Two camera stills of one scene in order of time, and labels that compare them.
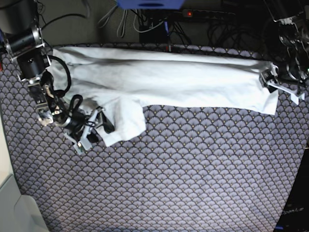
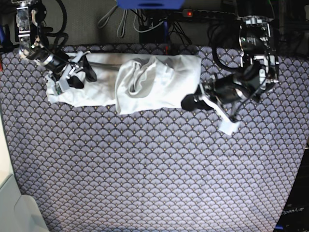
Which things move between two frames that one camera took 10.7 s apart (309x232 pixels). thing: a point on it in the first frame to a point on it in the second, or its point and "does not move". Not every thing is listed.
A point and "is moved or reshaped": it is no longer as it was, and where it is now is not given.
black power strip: [204, 13] does not move
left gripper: [72, 123] to [58, 62]
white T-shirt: [119, 83] is moved or reshaped
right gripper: [290, 71] to [224, 88]
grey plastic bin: [19, 212] does not move
